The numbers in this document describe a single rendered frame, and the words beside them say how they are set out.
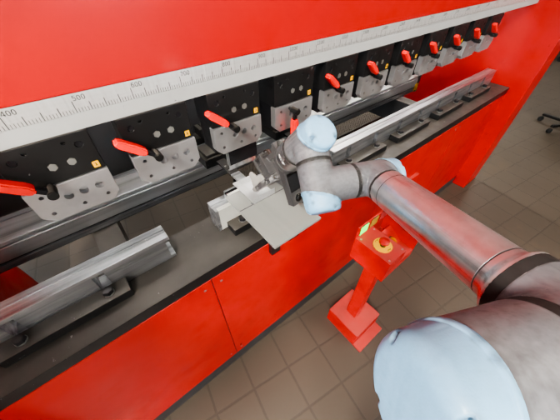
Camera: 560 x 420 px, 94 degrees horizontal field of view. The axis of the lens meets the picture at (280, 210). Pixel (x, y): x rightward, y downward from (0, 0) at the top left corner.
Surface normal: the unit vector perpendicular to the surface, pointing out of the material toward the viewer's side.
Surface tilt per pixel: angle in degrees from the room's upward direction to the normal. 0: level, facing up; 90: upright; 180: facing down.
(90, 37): 90
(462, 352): 18
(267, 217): 0
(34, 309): 90
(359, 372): 0
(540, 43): 90
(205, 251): 0
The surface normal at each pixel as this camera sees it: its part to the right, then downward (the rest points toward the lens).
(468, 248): -0.79, -0.40
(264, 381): 0.00, -0.70
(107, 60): 0.63, 0.55
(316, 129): 0.41, -0.18
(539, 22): -0.78, 0.44
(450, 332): -0.18, -0.97
